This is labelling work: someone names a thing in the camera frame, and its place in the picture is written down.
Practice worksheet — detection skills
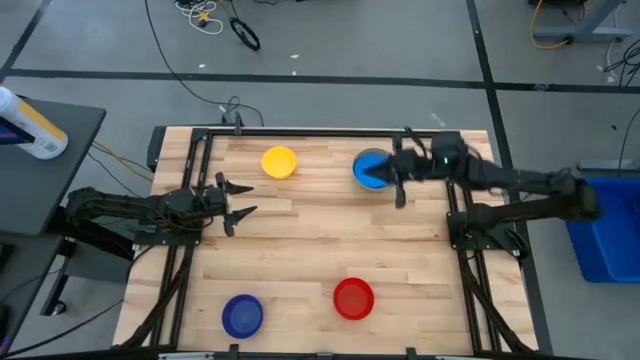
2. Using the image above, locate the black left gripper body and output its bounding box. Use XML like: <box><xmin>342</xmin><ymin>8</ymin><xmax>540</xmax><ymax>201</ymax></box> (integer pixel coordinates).
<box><xmin>199</xmin><ymin>172</ymin><xmax>237</xmax><ymax>238</ymax></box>

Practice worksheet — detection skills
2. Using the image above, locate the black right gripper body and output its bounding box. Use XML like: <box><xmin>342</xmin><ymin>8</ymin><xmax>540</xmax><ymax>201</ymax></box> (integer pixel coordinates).
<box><xmin>393</xmin><ymin>135</ymin><xmax>435</xmax><ymax>210</ymax></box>

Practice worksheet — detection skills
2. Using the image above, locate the light blue plastic bowl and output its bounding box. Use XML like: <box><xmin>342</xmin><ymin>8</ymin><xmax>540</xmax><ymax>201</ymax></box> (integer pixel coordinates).
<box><xmin>353</xmin><ymin>152</ymin><xmax>396</xmax><ymax>190</ymax></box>

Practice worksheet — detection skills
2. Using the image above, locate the yellow plastic bowl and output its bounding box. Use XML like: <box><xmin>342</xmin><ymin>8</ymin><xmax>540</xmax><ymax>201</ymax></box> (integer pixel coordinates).
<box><xmin>260</xmin><ymin>145</ymin><xmax>299</xmax><ymax>180</ymax></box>

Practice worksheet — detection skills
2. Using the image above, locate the red plastic bowl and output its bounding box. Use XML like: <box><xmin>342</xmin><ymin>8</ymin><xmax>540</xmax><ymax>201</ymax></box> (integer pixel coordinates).
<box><xmin>332</xmin><ymin>277</ymin><xmax>376</xmax><ymax>322</ymax></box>

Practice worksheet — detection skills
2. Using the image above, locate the dark blue plastic bowl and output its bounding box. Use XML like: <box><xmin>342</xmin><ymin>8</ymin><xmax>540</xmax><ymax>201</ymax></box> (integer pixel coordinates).
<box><xmin>221</xmin><ymin>293</ymin><xmax>265</xmax><ymax>340</ymax></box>

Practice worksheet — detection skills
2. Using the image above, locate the grey side table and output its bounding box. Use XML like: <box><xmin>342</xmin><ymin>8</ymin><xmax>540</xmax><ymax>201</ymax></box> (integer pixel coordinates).
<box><xmin>0</xmin><ymin>97</ymin><xmax>108</xmax><ymax>237</ymax></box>

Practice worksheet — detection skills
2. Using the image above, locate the white bottle with yellow label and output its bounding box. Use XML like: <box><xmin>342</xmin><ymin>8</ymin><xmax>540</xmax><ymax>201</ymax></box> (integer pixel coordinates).
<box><xmin>0</xmin><ymin>85</ymin><xmax>70</xmax><ymax>161</ymax></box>

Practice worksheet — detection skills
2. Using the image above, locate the grey stand foot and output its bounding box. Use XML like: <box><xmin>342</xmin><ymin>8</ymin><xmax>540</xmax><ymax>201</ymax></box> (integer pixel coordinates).
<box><xmin>576</xmin><ymin>158</ymin><xmax>640</xmax><ymax>175</ymax></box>

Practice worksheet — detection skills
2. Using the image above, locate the large blue plastic tub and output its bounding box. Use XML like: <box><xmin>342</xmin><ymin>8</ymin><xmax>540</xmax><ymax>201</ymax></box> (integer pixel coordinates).
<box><xmin>564</xmin><ymin>177</ymin><xmax>640</xmax><ymax>285</ymax></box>

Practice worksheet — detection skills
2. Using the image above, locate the grey desk base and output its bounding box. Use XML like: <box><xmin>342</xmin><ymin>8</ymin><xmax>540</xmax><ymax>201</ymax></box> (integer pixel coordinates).
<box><xmin>532</xmin><ymin>0</ymin><xmax>635</xmax><ymax>44</ymax></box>

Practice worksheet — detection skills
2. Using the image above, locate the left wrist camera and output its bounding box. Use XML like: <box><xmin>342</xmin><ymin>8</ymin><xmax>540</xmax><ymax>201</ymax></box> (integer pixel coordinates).
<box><xmin>199</xmin><ymin>188</ymin><xmax>224</xmax><ymax>214</ymax></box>

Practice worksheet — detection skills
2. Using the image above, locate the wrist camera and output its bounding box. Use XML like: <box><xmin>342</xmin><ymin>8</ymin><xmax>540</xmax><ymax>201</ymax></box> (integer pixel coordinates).
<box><xmin>199</xmin><ymin>188</ymin><xmax>224</xmax><ymax>214</ymax></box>
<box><xmin>405</xmin><ymin>149</ymin><xmax>432</xmax><ymax>180</ymax></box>

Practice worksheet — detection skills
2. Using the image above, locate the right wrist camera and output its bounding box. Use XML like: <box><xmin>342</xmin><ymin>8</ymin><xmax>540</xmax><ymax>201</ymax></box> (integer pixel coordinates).
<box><xmin>405</xmin><ymin>149</ymin><xmax>432</xmax><ymax>180</ymax></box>

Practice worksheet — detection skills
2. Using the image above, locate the black aluminium table frame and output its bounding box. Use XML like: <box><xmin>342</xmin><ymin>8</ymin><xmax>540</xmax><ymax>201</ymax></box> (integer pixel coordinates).
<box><xmin>147</xmin><ymin>124</ymin><xmax>540</xmax><ymax>360</ymax></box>

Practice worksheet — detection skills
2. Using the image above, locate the black ring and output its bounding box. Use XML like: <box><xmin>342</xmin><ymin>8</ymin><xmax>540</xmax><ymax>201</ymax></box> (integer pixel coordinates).
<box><xmin>228</xmin><ymin>16</ymin><xmax>262</xmax><ymax>53</ymax></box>

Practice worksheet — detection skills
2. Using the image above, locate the black floor cable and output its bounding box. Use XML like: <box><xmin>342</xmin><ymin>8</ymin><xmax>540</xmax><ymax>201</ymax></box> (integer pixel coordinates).
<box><xmin>143</xmin><ymin>0</ymin><xmax>266</xmax><ymax>127</ymax></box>

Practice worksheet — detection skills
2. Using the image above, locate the white cable coil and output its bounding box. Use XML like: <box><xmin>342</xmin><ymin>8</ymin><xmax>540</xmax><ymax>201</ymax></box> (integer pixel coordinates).
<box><xmin>174</xmin><ymin>0</ymin><xmax>225</xmax><ymax>37</ymax></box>

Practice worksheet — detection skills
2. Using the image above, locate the yellow floor cable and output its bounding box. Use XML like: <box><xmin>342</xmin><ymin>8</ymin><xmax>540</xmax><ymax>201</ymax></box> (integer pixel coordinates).
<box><xmin>529</xmin><ymin>0</ymin><xmax>587</xmax><ymax>51</ymax></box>

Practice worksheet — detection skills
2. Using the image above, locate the black cable bundle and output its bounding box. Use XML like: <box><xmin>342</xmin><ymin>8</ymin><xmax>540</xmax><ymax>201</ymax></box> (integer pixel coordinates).
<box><xmin>602</xmin><ymin>37</ymin><xmax>640</xmax><ymax>90</ymax></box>

